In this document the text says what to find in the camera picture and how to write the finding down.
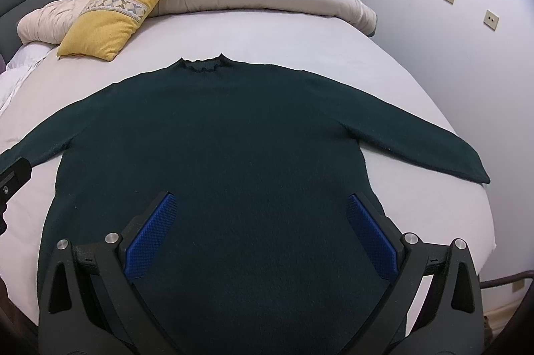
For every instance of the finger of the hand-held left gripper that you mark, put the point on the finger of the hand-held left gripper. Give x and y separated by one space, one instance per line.
14 173

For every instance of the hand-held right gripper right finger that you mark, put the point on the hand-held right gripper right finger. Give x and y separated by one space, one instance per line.
371 230

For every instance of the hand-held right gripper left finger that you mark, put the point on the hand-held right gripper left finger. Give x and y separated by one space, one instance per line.
152 230

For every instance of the dark green sweater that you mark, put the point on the dark green sweater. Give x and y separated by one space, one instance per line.
250 150

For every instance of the white pillow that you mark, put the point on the white pillow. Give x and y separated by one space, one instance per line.
21 61

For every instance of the wooden baseboard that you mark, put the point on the wooden baseboard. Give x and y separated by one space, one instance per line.
500 317

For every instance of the yellow cloth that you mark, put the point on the yellow cloth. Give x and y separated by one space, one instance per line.
108 25

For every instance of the bed with white sheet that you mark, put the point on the bed with white sheet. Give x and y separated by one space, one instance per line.
292 42

